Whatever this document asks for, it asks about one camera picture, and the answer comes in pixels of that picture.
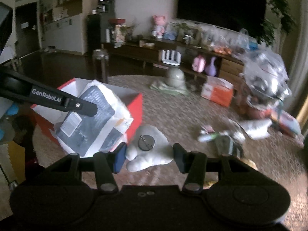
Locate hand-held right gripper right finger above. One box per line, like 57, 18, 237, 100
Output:
173, 143, 244, 195

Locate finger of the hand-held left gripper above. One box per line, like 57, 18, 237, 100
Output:
64, 96, 98, 117

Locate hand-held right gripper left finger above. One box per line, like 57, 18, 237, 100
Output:
61, 142, 127, 194

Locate grey lumpy cloth bundle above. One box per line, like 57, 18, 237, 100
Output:
125, 125, 174, 172

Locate white packet with dark label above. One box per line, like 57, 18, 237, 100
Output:
53, 79, 133, 158

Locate red storage box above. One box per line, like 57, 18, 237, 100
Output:
30, 77, 143, 154

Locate round dark metal disc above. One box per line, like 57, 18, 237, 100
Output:
137, 135, 156, 152

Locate white tube with green label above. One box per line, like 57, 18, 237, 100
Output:
198, 131, 222, 142

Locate dark thermos bottle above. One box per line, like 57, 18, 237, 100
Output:
92, 49, 109, 83

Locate dark door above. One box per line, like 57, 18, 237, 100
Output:
15, 2, 40, 54

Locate pack of cotton swabs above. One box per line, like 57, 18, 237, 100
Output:
226, 120, 246, 142

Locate white cabinet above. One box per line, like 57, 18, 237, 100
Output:
42, 0, 85, 56

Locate green and white cloth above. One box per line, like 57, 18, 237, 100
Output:
150, 79, 189, 96

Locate dark tall cabinet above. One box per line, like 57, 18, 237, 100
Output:
87, 13, 116, 56

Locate orange and white tissue box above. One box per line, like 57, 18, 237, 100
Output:
200, 76, 234, 107

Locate dark wooden tv cabinet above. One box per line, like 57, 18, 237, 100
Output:
101, 38, 246, 82

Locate white paper towel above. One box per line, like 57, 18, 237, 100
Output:
237, 118, 273, 140

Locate stacked white ribbed bowls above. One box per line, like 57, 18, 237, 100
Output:
164, 68, 186, 88

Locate colourful snack box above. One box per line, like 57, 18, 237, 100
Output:
113, 19, 127, 42

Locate pink fabric basket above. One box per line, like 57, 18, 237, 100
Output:
237, 89, 272, 119

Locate purple toy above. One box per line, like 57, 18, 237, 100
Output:
204, 57, 220, 76

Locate pink small bag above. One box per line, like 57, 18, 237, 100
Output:
192, 55, 206, 73

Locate white router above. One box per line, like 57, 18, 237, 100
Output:
159, 49, 182, 66

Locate black coffee machine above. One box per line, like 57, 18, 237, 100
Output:
97, 0, 115, 15

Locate pink doll figure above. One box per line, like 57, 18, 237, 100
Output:
151, 15, 167, 39

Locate large clear plastic bag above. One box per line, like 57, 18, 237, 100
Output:
237, 50, 293, 101

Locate black television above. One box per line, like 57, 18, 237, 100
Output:
177, 0, 267, 33

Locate green potted plant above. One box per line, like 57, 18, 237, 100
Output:
256, 0, 297, 46

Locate blue picture frame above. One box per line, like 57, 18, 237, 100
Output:
165, 23, 178, 40

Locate wooden photo frame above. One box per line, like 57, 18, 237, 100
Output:
179, 24, 199, 41

